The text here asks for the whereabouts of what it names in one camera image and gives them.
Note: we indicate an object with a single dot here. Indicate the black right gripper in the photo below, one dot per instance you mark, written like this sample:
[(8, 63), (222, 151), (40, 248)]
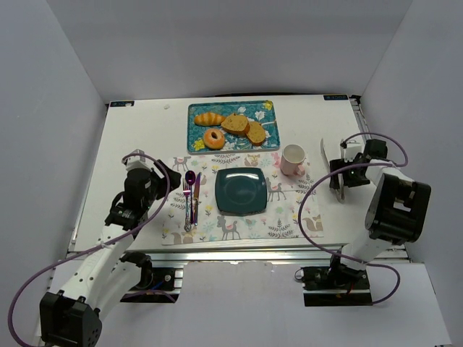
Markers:
[(336, 174)]

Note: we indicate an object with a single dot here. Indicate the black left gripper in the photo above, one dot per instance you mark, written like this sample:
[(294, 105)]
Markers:
[(166, 177)]

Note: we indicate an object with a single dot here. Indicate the glazed donut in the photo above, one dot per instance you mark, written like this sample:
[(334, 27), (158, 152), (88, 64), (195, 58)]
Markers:
[(214, 139)]

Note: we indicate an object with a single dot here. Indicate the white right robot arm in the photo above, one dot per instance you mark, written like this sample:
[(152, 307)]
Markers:
[(395, 216)]

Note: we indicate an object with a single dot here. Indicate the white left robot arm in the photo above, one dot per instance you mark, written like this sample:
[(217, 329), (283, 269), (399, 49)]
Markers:
[(73, 316)]

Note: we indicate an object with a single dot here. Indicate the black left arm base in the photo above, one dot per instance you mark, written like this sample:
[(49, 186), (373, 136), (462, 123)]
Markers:
[(156, 283)]

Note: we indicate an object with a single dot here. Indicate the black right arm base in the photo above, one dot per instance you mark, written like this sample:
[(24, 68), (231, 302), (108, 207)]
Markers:
[(321, 289)]

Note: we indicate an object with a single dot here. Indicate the right brown bread slice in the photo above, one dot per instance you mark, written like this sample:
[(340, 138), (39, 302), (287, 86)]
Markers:
[(256, 133)]

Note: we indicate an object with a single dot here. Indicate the brown bread slice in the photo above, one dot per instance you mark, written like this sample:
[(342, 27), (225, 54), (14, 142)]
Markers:
[(256, 133), (237, 124)]

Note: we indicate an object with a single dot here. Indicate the left brown bread slice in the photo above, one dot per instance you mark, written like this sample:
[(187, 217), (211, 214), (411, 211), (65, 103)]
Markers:
[(237, 124)]

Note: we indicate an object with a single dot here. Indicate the purple iridescent spoon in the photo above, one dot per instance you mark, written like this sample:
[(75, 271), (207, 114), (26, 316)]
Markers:
[(190, 178)]

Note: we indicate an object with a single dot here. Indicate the purple iridescent knife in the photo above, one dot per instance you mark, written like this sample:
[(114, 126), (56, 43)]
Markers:
[(195, 200)]

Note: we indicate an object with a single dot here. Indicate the purple iridescent fork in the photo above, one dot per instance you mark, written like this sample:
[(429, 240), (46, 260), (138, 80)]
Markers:
[(187, 196)]

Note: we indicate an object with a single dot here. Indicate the pink mug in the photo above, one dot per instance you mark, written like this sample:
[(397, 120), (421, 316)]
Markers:
[(292, 159)]

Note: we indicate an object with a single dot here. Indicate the dark teal square plate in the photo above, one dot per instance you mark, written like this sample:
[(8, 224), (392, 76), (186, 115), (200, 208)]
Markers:
[(241, 191)]

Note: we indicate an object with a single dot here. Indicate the golden croissant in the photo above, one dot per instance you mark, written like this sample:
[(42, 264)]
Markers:
[(209, 119)]

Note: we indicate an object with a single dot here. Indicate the animal print placemat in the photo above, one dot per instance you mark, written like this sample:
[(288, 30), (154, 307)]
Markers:
[(285, 206)]

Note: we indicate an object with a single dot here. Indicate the teal floral serving tray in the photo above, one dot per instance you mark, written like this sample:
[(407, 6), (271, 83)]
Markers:
[(262, 111)]

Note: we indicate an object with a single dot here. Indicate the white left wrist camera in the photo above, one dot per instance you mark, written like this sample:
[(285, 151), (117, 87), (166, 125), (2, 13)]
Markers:
[(136, 160)]

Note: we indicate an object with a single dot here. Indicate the aluminium table frame rail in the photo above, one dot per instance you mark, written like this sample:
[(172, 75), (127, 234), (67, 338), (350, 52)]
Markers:
[(283, 251)]

